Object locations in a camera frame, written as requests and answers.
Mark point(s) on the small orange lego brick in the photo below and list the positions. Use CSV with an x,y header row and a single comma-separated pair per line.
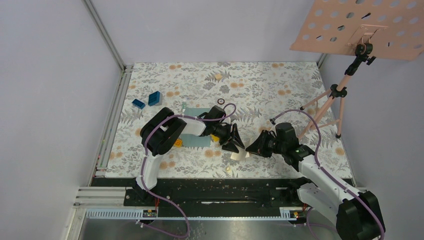
x,y
178,143

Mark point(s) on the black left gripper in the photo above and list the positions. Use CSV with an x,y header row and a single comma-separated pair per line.
x,y
230,146

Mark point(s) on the yellow rectangular block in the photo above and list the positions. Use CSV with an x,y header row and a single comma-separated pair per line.
x,y
215,138

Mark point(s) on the teal paper envelope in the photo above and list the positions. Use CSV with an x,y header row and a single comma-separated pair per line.
x,y
191,134

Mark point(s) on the small blue lego brick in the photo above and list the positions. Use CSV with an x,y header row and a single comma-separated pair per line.
x,y
138,104

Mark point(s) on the aluminium frame post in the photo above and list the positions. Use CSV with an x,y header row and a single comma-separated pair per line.
x,y
92,11

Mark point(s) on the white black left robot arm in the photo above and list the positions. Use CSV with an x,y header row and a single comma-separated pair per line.
x,y
160,133

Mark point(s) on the large blue lego brick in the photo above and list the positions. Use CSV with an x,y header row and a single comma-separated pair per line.
x,y
155,99

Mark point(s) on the white slotted cable duct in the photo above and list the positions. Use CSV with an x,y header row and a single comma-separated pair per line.
x,y
262,214

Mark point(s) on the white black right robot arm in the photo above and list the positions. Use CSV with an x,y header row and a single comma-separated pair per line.
x,y
356,215

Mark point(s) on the tan lined letter paper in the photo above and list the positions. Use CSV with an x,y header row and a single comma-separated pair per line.
x,y
240,156

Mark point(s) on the green white glue stick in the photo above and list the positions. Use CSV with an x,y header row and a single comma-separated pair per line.
x,y
184,105

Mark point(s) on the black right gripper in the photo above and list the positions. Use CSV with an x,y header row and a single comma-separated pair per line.
x,y
256,147

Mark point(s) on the floral patterned table mat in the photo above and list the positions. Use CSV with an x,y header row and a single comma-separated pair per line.
x,y
255,92

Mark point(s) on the pink music stand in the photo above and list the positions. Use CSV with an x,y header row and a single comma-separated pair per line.
x,y
365,29

